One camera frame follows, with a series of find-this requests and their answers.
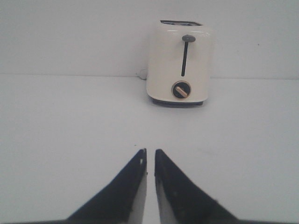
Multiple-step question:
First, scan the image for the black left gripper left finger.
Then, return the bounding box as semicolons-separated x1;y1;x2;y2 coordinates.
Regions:
66;148;148;224

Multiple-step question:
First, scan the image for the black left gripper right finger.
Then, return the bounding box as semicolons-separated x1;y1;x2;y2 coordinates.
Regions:
154;149;240;224

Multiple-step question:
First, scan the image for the cream white toaster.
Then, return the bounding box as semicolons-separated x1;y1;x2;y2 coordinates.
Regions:
146;20;214;107

